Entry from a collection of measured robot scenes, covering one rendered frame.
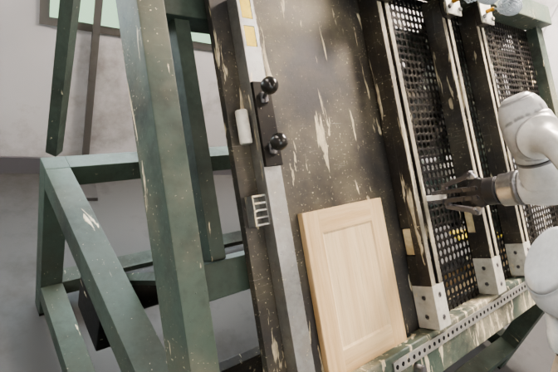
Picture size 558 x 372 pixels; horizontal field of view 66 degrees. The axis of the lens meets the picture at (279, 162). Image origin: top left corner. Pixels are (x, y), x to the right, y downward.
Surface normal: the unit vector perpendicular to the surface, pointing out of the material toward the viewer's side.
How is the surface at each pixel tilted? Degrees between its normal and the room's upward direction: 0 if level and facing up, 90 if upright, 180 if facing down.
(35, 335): 0
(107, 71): 90
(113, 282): 0
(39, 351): 0
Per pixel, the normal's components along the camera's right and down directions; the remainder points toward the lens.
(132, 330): 0.27, -0.86
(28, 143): 0.42, 0.51
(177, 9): 0.61, -0.17
